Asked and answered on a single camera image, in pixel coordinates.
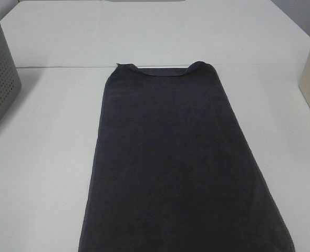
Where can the dark navy towel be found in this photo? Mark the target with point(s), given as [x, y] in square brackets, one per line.
[173, 171]

